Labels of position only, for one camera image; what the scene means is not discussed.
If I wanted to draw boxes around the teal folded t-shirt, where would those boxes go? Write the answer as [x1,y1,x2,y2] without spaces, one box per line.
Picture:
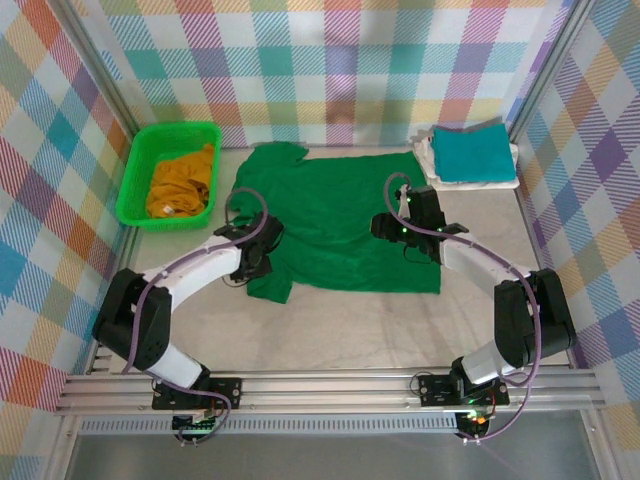
[430,124,517,184]

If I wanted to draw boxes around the aluminium frame post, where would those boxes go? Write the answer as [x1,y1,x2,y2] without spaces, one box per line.
[47,0,144,134]
[503,0,597,147]

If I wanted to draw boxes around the green plastic basket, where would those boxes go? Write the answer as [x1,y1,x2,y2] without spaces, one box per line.
[115,121,223,232]

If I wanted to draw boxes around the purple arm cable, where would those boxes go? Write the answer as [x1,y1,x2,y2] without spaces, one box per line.
[383,172,544,444]
[119,187,271,447]

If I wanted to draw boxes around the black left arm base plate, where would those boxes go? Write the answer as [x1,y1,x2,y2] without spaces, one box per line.
[152,377,244,411]

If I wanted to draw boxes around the aluminium mounting rail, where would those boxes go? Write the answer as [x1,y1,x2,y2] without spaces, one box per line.
[53,367,604,416]

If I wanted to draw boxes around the grey metal panel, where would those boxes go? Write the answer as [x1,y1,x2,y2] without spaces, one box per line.
[64,432,601,480]

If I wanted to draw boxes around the green t-shirt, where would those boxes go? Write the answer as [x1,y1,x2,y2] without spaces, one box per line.
[230,141,442,305]

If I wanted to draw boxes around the grey folded t-shirt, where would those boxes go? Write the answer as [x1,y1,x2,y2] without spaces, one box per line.
[467,117,506,134]

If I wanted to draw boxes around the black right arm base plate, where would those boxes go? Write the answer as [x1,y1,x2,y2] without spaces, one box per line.
[417,373,510,407]

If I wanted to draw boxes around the slotted grey cable duct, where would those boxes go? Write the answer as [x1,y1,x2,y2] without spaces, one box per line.
[79,418,459,435]

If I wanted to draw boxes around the mustard yellow t-shirt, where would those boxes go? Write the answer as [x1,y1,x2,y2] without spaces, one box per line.
[145,142,217,220]

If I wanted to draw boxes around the white folded t-shirt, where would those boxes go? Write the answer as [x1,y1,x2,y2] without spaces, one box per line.
[412,128,521,192]

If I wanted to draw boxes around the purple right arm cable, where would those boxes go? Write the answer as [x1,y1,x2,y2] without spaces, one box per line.
[383,172,544,444]

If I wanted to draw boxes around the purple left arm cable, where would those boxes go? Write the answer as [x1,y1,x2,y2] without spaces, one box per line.
[119,187,271,447]

